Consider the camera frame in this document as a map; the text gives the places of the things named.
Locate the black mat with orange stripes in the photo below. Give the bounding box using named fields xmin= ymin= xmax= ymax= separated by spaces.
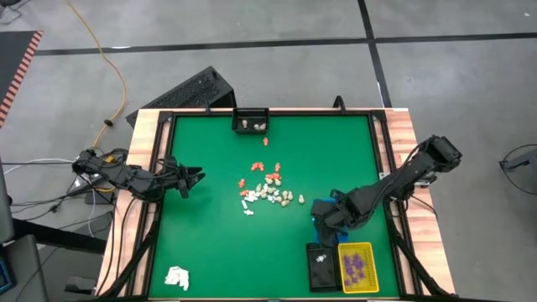
xmin=0 ymin=29 xmax=44 ymax=129

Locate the yellow cable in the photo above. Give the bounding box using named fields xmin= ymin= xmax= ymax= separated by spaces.
xmin=65 ymin=0 xmax=128 ymax=148

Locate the white floor cable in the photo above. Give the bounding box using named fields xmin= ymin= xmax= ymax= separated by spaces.
xmin=2 ymin=157 xmax=75 ymax=175

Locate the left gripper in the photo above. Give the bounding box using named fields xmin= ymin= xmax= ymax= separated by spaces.
xmin=159 ymin=158 xmax=207 ymax=198

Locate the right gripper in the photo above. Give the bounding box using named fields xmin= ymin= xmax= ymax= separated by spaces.
xmin=310 ymin=190 xmax=352 ymax=249

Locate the yellow plastic basket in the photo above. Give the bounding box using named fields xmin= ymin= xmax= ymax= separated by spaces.
xmin=337 ymin=241 xmax=381 ymax=295

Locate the blue plastic basket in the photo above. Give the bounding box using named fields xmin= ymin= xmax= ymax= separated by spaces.
xmin=310 ymin=196 xmax=351 ymax=247

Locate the small black plastic basket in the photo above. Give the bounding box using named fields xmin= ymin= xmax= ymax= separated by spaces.
xmin=231 ymin=107 xmax=270 ymax=136

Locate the black computer tower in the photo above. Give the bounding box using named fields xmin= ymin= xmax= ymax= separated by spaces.
xmin=125 ymin=65 xmax=237 ymax=128

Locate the long black plastic basket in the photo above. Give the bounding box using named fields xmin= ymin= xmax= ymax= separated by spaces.
xmin=306 ymin=242 xmax=341 ymax=294

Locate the grey furniture panel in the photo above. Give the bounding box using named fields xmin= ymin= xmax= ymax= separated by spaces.
xmin=0 ymin=232 xmax=50 ymax=302

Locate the crumpled white paper piece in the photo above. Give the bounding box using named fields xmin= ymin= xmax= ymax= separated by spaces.
xmin=164 ymin=265 xmax=190 ymax=292

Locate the black furniture beam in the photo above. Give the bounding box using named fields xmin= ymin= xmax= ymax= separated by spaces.
xmin=11 ymin=216 xmax=108 ymax=256

